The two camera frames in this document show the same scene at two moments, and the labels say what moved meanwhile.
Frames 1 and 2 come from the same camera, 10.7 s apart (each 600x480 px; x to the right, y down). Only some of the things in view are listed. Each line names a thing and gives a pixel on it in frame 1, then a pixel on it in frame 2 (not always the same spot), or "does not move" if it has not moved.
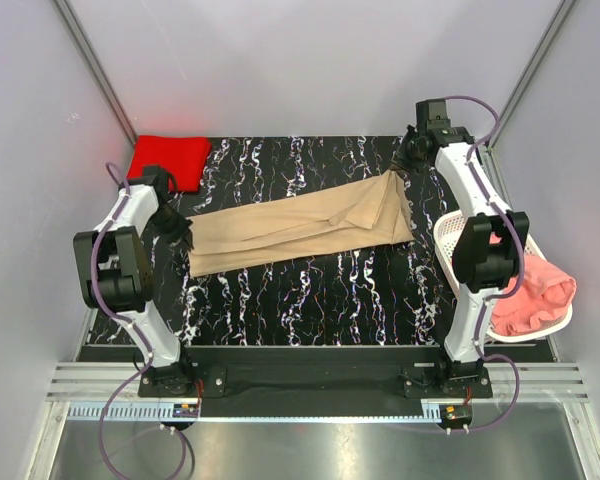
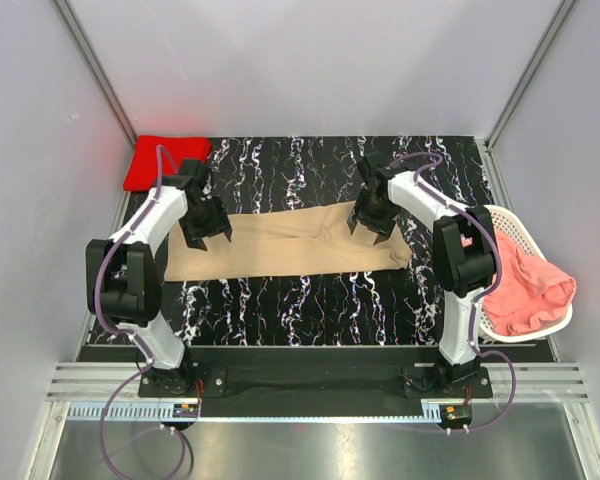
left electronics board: x=188 y=410 does not move
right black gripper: x=399 y=156 -> x=383 y=227
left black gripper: x=181 y=236 -> x=217 y=224
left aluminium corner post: x=96 y=67 does not move
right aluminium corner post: x=532 y=73 does not move
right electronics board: x=455 y=414 does not move
